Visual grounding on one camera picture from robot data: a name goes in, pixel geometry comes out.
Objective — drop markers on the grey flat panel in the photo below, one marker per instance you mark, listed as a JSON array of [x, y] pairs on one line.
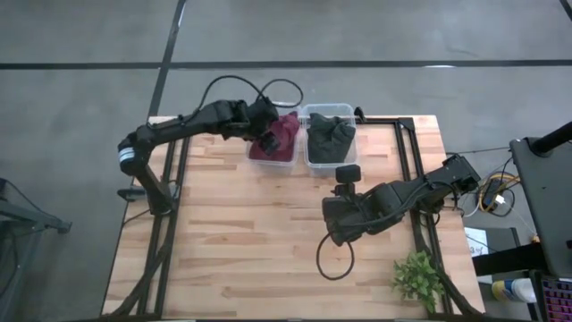
[[543, 201]]

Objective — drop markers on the small artificial green plant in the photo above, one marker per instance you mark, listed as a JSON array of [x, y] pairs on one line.
[[415, 279]]

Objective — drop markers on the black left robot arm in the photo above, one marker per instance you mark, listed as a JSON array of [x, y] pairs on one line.
[[179, 127]]

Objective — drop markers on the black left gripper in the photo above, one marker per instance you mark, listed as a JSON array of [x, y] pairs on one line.
[[263, 116]]

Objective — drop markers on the white and yellow bottle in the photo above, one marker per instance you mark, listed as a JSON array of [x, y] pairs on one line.
[[514, 290]]

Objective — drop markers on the black aluminium rig frame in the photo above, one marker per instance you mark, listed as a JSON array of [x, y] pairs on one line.
[[384, 120]]

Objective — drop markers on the black round pole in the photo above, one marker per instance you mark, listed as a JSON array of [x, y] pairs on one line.
[[552, 138]]

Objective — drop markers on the backlit colourful keyboard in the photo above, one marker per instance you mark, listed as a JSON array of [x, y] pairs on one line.
[[558, 302]]

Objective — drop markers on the clear plastic bin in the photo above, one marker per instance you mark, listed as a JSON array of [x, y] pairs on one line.
[[272, 166], [330, 169]]

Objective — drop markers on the dark green baseball cap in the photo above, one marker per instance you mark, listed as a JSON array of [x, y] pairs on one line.
[[330, 138]]

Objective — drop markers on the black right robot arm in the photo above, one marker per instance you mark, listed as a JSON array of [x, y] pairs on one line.
[[429, 188]]

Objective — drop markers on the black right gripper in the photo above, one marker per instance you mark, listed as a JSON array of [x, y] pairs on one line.
[[346, 219]]

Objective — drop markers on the maroon baseball cap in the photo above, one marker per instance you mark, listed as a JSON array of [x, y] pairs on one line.
[[288, 143]]

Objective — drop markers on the black power adapter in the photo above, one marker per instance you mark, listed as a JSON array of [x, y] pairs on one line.
[[493, 190]]

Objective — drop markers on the grey metal stand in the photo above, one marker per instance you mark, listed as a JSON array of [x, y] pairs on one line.
[[31, 219]]

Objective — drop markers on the black flat bar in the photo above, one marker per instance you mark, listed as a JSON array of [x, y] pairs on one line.
[[505, 259]]

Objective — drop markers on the white paper sheet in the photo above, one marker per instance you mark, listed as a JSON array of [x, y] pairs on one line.
[[477, 241]]

